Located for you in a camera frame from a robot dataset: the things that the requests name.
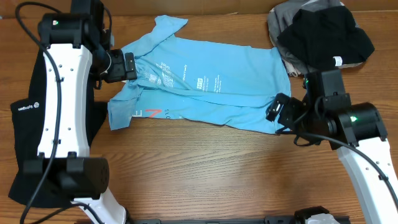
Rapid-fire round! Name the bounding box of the light blue printed t-shirt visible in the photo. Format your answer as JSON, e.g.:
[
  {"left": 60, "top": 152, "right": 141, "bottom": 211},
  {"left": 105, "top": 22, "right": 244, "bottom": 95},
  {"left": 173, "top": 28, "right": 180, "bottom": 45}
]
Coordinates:
[{"left": 108, "top": 16, "right": 291, "bottom": 134}]

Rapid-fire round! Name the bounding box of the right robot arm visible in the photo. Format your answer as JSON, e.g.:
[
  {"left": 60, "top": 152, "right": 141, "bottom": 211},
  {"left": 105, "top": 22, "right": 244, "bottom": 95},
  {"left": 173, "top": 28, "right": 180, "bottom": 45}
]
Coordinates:
[{"left": 266, "top": 70, "right": 397, "bottom": 223}]

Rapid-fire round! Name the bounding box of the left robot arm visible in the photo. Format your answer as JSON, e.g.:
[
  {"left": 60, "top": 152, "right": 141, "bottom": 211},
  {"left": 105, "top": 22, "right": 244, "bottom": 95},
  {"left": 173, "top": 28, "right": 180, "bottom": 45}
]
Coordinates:
[{"left": 22, "top": 1, "right": 137, "bottom": 223}]

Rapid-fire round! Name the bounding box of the beige folded garment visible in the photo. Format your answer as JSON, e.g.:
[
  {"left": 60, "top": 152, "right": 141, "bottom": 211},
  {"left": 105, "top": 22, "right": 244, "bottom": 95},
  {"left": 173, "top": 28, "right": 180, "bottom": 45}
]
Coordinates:
[{"left": 282, "top": 59, "right": 302, "bottom": 77}]

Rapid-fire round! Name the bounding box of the black folded garment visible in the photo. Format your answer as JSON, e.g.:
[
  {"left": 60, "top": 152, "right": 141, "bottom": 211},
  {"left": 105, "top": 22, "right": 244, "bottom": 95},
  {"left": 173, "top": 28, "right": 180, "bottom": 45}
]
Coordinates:
[{"left": 277, "top": 6, "right": 375, "bottom": 70}]

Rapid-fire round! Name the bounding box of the grey folded garment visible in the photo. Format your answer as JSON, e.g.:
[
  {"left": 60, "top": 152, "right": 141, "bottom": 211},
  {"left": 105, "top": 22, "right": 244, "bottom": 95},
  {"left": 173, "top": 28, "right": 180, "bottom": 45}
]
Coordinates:
[{"left": 267, "top": 0, "right": 344, "bottom": 75}]

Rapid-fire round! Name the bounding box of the black garment with white logo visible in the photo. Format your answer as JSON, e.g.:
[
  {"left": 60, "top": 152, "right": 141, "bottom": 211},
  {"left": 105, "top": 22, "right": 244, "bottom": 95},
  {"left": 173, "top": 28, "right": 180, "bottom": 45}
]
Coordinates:
[{"left": 8, "top": 50, "right": 107, "bottom": 205}]

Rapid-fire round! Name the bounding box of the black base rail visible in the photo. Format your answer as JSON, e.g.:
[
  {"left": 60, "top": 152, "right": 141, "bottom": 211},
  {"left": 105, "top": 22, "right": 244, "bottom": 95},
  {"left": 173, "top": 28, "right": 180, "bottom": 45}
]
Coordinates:
[{"left": 124, "top": 215, "right": 351, "bottom": 224}]

